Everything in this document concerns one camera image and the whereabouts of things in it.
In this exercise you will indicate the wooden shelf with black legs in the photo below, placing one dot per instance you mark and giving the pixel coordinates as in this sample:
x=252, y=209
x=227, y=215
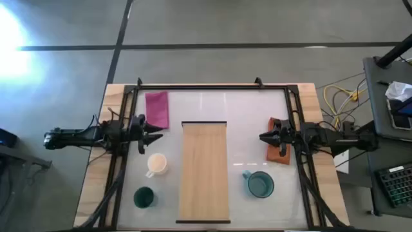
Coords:
x=204, y=170

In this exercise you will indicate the black pole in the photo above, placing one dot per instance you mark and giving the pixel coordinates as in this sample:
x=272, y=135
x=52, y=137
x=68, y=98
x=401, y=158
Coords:
x=394, y=53

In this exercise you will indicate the black table frame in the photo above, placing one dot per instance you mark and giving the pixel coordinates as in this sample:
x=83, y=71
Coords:
x=209, y=87

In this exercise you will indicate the dark green cup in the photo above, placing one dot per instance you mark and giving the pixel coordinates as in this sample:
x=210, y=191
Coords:
x=144, y=197

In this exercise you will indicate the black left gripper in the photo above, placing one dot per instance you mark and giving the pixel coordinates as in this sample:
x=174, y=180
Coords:
x=136, y=129

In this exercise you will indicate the black keyboard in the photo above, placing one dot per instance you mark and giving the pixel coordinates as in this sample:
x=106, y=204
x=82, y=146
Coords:
x=397, y=185

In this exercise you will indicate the cream white mug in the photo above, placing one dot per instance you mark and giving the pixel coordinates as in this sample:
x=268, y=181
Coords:
x=157, y=163

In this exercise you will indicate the orange folded cloth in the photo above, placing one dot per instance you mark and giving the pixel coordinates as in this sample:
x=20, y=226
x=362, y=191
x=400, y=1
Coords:
x=272, y=154

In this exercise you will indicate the dark phone with case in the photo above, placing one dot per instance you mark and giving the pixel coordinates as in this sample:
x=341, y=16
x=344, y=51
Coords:
x=400, y=119

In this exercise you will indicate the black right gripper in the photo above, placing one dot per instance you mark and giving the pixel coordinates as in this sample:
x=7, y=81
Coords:
x=284, y=133

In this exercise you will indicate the crumpled white paper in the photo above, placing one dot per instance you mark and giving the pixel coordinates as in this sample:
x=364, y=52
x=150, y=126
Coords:
x=399, y=90

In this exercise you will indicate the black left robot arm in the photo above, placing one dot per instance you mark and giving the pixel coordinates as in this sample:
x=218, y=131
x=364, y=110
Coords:
x=71, y=137

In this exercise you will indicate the grey equipment cart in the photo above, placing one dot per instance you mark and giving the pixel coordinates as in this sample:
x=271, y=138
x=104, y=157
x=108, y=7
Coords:
x=376, y=96

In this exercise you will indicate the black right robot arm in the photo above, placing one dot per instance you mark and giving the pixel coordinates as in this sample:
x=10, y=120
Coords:
x=338, y=138

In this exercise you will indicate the dark grey stand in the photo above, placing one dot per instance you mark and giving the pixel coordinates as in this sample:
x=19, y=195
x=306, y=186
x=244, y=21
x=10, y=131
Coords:
x=6, y=138

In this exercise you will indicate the teal speckled mug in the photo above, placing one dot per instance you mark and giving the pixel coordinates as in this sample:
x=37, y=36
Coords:
x=260, y=184

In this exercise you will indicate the pink folded cloth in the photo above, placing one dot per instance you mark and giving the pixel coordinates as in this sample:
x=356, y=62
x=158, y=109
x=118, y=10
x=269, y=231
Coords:
x=157, y=109

